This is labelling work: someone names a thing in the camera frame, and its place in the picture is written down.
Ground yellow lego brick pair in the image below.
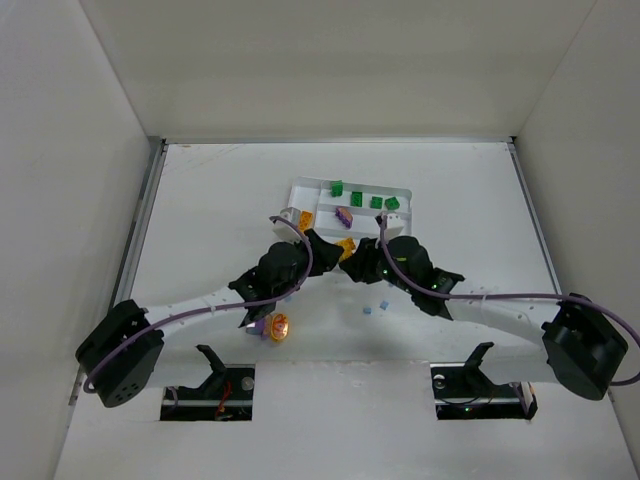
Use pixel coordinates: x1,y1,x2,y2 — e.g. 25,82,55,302
335,237,356,263

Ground purple lego brick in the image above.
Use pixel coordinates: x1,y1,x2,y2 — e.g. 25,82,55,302
335,207,353,229

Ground green curved lego brick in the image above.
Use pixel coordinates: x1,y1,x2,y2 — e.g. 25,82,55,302
329,180,344,198

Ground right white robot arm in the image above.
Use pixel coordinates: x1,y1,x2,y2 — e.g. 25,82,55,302
339,236,628,400

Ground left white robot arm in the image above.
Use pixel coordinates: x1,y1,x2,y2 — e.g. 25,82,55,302
75,229,344,408

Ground white divided sorting tray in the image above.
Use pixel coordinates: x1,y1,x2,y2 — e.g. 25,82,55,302
284,177,412,244

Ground orange round lego figure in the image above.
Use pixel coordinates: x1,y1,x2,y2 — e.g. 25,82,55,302
267,313,290,343

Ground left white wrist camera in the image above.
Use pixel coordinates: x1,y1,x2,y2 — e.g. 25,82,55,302
272,207,301,243

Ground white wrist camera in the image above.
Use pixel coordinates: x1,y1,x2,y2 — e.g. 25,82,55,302
375,212,405,241
272,207,301,243

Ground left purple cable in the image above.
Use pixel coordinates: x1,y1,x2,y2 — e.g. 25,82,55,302
82,215,315,395

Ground purple cable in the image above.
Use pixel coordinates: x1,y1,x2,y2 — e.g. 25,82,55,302
82,215,315,395
377,215,640,386

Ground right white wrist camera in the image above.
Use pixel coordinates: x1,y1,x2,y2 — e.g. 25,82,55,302
375,212,405,241

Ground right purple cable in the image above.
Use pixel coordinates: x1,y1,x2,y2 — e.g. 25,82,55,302
377,215,640,386

